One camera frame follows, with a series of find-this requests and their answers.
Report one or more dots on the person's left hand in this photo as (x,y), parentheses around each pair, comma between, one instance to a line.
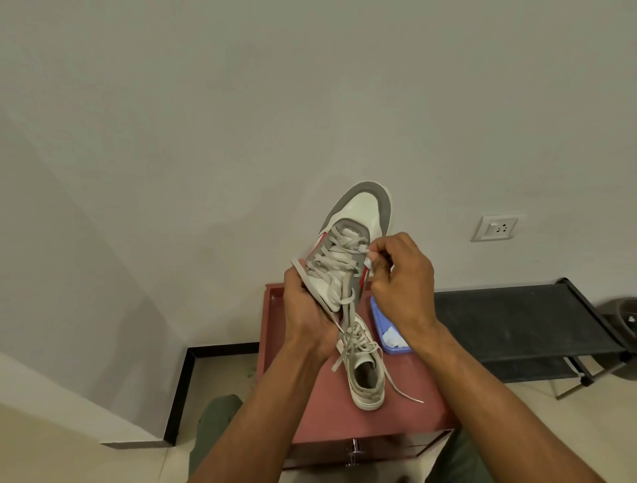
(308,323)

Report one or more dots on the person's right hand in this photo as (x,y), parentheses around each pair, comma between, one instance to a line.
(408,288)

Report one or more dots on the person's right thumb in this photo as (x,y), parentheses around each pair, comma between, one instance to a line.
(379,281)

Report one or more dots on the person's left fingers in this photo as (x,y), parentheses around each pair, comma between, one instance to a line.
(294,288)

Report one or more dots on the white cleaning wipe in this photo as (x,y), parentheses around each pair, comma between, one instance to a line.
(370,258)

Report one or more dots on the white grey sneaker red stripe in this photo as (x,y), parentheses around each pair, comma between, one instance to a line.
(366,378)
(356,219)

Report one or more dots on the person's left forearm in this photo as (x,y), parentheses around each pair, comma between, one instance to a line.
(268,413)

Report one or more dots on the person's right forearm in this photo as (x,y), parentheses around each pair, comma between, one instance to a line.
(497,413)

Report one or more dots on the blue wipes packet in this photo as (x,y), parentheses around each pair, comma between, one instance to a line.
(385,326)

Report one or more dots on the white wipe sheet in packet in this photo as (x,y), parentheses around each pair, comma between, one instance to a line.
(396,338)

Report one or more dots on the red wooden cabinet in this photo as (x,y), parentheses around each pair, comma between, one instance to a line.
(318,398)

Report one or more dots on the black shoe rack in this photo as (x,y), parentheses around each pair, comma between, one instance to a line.
(517,323)

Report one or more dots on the black skirting board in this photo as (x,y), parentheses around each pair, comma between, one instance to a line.
(181,393)

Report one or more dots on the person's green trouser left leg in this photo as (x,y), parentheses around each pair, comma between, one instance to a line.
(214,433)

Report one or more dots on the person's green trouser leg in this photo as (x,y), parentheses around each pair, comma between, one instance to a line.
(214,433)
(460,460)

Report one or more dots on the metal cabinet latch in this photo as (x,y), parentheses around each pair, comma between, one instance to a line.
(354,454)

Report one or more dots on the person's green trouser right leg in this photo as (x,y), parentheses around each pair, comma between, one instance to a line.
(460,460)

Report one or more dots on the dark round bin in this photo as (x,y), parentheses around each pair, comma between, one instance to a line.
(627,321)

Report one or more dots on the white wall socket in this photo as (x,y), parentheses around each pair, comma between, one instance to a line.
(495,228)

